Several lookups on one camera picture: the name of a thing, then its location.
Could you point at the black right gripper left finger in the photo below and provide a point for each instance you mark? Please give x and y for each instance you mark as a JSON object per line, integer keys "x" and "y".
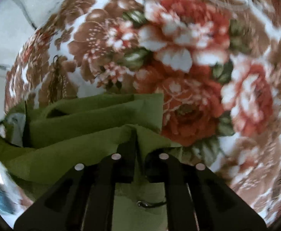
{"x": 83, "y": 198}

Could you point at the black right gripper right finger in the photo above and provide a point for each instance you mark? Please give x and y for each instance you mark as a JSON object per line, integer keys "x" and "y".
{"x": 196, "y": 199}

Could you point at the olive green garment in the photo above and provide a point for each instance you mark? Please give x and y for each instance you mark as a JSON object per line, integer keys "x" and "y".
{"x": 42, "y": 145}

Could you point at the blue garment with white letters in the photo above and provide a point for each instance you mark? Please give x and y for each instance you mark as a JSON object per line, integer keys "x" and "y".
{"x": 6, "y": 205}

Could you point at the brown floral fleece blanket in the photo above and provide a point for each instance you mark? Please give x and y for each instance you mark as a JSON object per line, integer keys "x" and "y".
{"x": 216, "y": 62}

